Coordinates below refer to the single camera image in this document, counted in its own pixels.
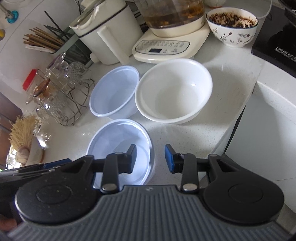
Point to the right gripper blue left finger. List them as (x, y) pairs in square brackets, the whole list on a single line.
[(115, 164)]

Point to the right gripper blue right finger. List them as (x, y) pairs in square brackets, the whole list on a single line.
[(186, 164)]

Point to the translucent plastic bowl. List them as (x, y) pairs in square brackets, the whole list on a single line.
[(117, 136), (114, 94)]

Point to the white ceramic bowl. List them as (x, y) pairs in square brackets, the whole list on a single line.
[(174, 91)]

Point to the person's left hand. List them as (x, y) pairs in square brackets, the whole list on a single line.
[(7, 224)]

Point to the bowl with noodles and garlic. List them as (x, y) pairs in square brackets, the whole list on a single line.
[(23, 139)]

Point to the dark wooden cutting board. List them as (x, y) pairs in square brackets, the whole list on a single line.
[(9, 113)]

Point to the red lid plastic jar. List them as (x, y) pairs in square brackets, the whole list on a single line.
[(28, 81)]

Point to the white electric cooking pot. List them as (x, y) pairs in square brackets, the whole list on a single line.
[(109, 29)]

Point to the glass health kettle with base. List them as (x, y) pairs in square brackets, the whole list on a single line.
[(177, 29)]

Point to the green chopstick holder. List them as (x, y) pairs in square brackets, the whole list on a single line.
[(55, 41)]

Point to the bowl with tea leaves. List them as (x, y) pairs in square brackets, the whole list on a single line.
[(234, 27)]

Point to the black induction cooktop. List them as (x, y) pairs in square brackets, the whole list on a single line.
[(275, 42)]

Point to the wire rack with glass cups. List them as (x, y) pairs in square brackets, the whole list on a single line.
[(62, 91)]

